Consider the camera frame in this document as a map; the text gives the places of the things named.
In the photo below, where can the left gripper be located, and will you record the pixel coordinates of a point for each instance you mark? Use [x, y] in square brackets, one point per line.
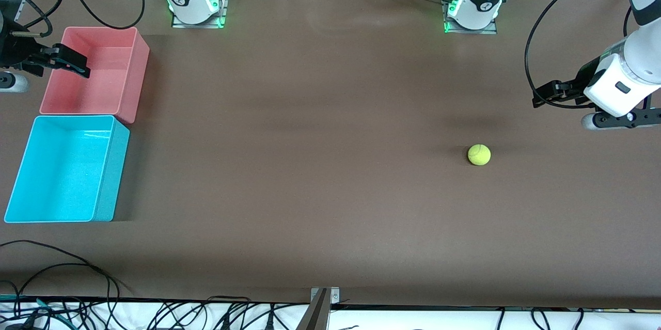
[577, 85]

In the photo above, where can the grey metal bar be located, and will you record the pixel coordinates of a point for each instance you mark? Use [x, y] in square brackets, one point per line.
[316, 317]

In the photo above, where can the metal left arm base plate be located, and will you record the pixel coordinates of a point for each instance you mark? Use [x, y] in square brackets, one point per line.
[490, 30]

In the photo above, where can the pink plastic bin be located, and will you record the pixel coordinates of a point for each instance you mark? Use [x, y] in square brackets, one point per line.
[111, 92]

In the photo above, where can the yellow-green tennis ball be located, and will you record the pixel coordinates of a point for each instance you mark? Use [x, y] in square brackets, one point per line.
[479, 155]

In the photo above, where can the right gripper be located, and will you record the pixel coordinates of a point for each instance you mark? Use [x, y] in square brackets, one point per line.
[14, 51]

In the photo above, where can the blue plastic bin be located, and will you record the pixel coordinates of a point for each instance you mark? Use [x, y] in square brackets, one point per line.
[57, 175]

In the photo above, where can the silver metal bracket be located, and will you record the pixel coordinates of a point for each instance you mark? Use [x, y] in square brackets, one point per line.
[334, 296]

